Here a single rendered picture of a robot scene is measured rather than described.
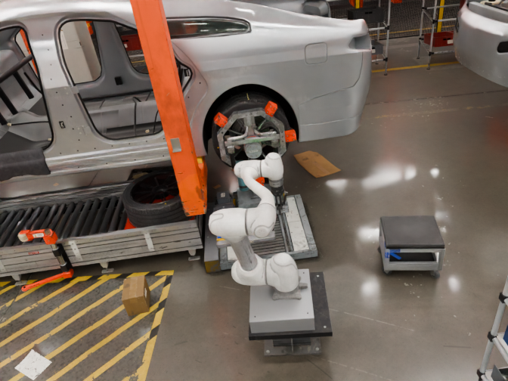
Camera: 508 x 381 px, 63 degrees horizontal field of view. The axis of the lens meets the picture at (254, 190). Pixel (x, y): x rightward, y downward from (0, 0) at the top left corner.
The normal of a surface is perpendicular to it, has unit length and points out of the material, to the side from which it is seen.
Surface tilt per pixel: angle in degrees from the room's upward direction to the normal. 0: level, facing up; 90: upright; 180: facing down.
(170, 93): 90
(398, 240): 0
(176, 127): 90
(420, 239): 0
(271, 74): 90
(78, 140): 91
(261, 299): 3
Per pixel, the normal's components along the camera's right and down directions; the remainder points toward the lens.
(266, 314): -0.14, -0.79
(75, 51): -0.03, 0.55
